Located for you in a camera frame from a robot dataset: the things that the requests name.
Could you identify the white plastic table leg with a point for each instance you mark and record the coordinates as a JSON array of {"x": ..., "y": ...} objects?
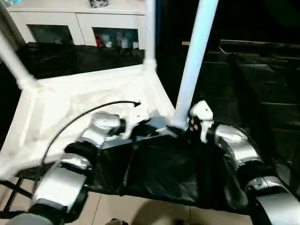
[
  {"x": 16, "y": 65},
  {"x": 197, "y": 58},
  {"x": 150, "y": 32}
]

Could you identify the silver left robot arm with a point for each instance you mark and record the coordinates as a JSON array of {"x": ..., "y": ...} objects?
[{"x": 61, "y": 182}]

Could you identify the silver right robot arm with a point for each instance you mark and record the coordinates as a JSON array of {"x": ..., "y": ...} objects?
[{"x": 243, "y": 147}]

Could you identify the black plastic mat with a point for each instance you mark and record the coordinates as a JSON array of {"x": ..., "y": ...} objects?
[{"x": 246, "y": 93}]

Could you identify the black box with gold label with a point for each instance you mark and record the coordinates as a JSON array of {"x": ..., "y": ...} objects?
[{"x": 173, "y": 28}]

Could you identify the white glass-door cabinet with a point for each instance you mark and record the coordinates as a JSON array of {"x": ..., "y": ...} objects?
[{"x": 82, "y": 18}]

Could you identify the dark grey bundle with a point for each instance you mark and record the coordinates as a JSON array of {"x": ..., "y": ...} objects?
[{"x": 98, "y": 2}]

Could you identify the grey curtain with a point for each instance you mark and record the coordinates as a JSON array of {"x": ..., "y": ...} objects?
[{"x": 10, "y": 21}]

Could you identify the black metal rail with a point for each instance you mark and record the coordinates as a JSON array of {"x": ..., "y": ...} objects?
[{"x": 257, "y": 44}]

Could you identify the black metal table frame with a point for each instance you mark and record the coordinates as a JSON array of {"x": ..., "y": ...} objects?
[{"x": 18, "y": 189}]

